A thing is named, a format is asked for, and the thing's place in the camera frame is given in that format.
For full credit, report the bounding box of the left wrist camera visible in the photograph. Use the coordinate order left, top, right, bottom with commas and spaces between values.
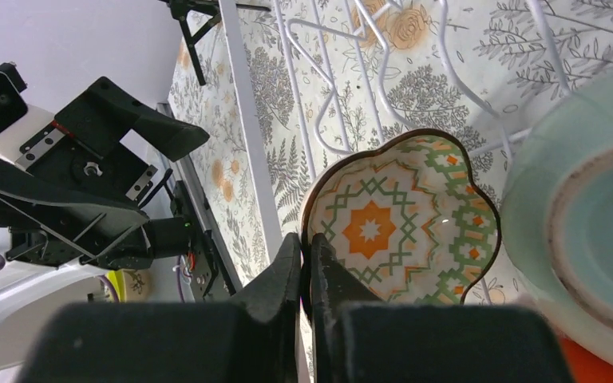
0, 62, 53, 163

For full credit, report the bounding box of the white wire dish rack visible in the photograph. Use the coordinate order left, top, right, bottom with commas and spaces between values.
216, 0, 577, 383

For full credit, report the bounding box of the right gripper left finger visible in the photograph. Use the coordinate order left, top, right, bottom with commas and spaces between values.
17, 233, 301, 382

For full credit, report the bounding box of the orange bowl lower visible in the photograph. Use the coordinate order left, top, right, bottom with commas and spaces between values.
559, 337, 613, 383

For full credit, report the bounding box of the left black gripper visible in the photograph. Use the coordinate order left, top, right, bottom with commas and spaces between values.
0, 77, 209, 265

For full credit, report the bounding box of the pale green bowl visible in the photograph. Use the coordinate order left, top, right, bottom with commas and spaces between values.
500, 69, 613, 365

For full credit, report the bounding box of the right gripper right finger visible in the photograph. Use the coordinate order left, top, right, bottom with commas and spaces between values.
310, 234, 572, 382

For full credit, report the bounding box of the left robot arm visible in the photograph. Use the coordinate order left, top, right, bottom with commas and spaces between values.
0, 68, 209, 323

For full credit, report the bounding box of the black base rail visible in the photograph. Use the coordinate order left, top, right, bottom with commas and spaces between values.
159, 154, 243, 302

